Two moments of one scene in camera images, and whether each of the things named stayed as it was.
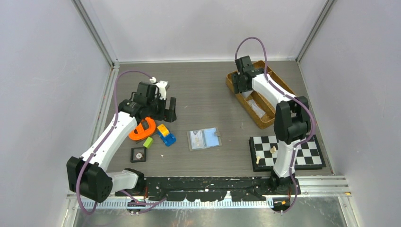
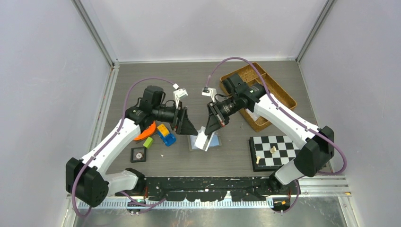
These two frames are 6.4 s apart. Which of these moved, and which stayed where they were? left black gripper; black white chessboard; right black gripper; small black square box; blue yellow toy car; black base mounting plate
Moved: left black gripper; right black gripper
Stayed: blue yellow toy car; small black square box; black base mounting plate; black white chessboard
